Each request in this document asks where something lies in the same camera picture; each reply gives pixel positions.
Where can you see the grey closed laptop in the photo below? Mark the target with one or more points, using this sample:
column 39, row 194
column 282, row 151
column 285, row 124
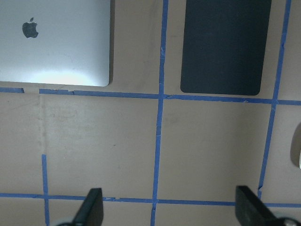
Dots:
column 64, row 42

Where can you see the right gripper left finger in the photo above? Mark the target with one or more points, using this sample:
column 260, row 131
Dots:
column 91, row 210

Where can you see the black mousepad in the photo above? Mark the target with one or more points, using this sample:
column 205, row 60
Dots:
column 224, row 46

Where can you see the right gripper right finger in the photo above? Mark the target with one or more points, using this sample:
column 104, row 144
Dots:
column 251, row 211

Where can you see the white computer mouse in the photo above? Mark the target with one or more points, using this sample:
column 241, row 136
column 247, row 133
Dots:
column 295, row 150

